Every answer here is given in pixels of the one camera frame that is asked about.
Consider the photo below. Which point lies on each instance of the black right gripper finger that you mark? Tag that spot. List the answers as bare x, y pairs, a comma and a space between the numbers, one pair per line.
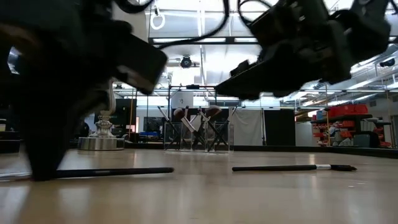
244, 68
273, 77

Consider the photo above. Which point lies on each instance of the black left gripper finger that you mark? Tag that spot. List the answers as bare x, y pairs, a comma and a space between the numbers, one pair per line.
43, 140

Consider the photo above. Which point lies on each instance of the thin black makeup brush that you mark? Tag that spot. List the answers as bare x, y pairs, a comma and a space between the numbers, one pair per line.
124, 171
233, 115
166, 120
214, 130

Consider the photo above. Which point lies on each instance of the fan makeup brush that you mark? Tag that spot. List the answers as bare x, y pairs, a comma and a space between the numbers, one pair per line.
214, 110

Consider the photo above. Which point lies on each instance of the round powder makeup brush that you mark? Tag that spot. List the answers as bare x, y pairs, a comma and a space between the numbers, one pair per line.
178, 112

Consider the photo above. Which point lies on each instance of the pile of black makeup brushes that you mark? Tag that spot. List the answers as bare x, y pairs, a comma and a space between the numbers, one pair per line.
273, 168

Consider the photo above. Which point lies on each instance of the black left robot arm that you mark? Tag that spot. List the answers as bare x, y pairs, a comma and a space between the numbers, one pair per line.
46, 12

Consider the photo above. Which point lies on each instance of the black overhead light bar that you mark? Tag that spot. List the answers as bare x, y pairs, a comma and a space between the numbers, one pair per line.
239, 40

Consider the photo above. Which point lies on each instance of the black partition panel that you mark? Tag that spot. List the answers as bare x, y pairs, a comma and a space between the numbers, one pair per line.
280, 127

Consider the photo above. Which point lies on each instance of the white hanging cloth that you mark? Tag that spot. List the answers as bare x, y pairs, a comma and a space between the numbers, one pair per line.
245, 127

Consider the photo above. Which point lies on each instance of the silver table lamp white shade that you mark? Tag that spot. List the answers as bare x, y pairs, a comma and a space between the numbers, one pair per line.
102, 143

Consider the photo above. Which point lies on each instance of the white sign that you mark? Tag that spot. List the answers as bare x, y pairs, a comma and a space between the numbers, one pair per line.
182, 100

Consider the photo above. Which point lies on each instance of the black monitor panel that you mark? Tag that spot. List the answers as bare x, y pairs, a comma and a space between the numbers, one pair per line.
124, 115

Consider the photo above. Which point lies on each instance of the black storage shelf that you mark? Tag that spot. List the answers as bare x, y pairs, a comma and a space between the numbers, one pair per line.
342, 117

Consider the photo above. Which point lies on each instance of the red storage bin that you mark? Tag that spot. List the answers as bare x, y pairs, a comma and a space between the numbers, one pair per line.
348, 110

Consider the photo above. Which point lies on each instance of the black ceiling fixture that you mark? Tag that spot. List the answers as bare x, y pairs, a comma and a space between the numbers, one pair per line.
387, 62

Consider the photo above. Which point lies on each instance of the clear acrylic brush organizer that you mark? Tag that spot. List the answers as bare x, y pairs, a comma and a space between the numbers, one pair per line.
169, 140

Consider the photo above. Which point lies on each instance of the black background frame stand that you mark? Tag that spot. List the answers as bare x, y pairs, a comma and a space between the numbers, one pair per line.
192, 86

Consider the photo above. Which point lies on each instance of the black overhead camera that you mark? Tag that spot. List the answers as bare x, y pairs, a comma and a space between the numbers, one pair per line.
186, 62

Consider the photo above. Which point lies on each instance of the black table edge rail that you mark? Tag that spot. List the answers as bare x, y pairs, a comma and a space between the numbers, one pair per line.
280, 148

